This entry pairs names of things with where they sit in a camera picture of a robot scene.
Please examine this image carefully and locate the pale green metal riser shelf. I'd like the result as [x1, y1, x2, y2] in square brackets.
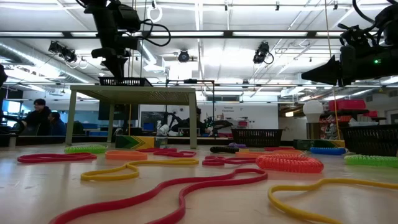
[65, 85, 198, 150]

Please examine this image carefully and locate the blue coil wrist keychain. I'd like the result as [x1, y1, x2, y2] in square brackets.
[308, 146, 347, 156]

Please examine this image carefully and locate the orange coil wrist keychain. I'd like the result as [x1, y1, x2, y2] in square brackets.
[256, 154, 325, 174]

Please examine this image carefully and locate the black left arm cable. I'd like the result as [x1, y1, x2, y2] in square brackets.
[136, 18, 172, 48]

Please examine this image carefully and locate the white camera device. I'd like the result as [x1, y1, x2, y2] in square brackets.
[155, 123, 170, 137]

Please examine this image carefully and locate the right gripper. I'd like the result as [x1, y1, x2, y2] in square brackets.
[300, 44, 398, 87]

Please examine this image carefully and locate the red rubber band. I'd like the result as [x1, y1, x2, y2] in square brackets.
[136, 147, 197, 158]
[201, 155, 257, 167]
[264, 146, 295, 152]
[17, 152, 98, 164]
[48, 167, 269, 224]

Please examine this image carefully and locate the yellow Crayola crayon box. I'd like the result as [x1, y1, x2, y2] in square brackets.
[292, 138, 346, 151]
[114, 134, 169, 150]

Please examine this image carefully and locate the black coil wrist keychain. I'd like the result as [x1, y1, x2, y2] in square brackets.
[209, 146, 240, 154]

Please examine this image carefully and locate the white bulb table lamp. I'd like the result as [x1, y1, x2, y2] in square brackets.
[302, 100, 325, 141]

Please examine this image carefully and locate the green coil wrist keychain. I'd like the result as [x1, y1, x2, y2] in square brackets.
[343, 154, 398, 169]
[63, 144, 108, 155]

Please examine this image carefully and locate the large red storage bin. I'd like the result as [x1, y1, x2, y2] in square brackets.
[328, 99, 367, 112]

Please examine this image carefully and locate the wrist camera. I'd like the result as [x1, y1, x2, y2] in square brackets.
[116, 4, 142, 33]
[338, 24, 374, 47]

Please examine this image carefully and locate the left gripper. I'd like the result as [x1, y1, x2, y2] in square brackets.
[91, 8, 141, 78]

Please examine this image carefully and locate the person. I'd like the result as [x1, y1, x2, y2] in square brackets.
[21, 98, 52, 136]
[47, 111, 67, 136]

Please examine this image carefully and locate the white hanging cable ring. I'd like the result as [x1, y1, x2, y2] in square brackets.
[146, 4, 164, 24]

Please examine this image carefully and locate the black monitor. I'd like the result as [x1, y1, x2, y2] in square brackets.
[98, 100, 140, 121]

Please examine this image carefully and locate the black cable loop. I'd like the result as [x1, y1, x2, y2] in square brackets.
[0, 114, 26, 135]

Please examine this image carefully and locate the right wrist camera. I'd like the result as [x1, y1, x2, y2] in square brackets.
[338, 24, 374, 47]

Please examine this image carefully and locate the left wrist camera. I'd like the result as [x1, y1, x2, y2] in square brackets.
[116, 4, 142, 33]

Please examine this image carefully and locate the silver ventilation duct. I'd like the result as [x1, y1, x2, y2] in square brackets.
[0, 42, 94, 84]

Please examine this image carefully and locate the white plastic tub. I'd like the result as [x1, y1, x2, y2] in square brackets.
[348, 118, 380, 127]

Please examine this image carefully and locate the yellow hanging cord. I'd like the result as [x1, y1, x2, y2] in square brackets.
[324, 0, 341, 141]

